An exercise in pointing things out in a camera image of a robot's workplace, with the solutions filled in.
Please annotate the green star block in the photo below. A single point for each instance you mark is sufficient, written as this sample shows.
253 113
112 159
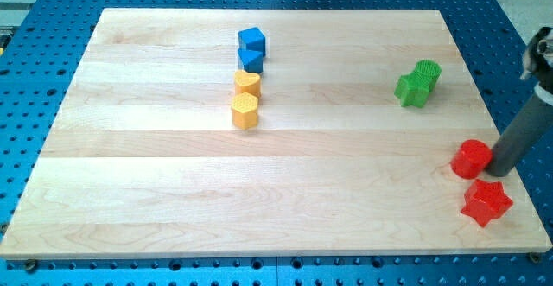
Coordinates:
412 90

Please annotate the red star block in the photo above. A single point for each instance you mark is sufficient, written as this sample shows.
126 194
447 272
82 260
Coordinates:
485 200

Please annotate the yellow hexagon block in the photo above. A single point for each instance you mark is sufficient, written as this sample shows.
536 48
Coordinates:
244 110

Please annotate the yellow heart block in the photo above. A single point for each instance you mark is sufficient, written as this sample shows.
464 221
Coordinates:
247 82

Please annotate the blue triangle block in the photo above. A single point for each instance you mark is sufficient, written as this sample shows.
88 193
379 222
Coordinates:
250 60

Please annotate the wooden board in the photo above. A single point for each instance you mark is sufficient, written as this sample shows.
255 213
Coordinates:
143 159

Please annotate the blue cube block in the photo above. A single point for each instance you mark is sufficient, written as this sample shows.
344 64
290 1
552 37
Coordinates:
252 39

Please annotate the green cylinder block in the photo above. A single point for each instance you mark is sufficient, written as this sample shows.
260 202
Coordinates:
429 71

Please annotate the red cylinder block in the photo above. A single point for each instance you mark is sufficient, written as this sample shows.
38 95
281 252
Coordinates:
471 159

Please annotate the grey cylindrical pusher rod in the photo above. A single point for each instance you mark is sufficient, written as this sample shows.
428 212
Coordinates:
527 128

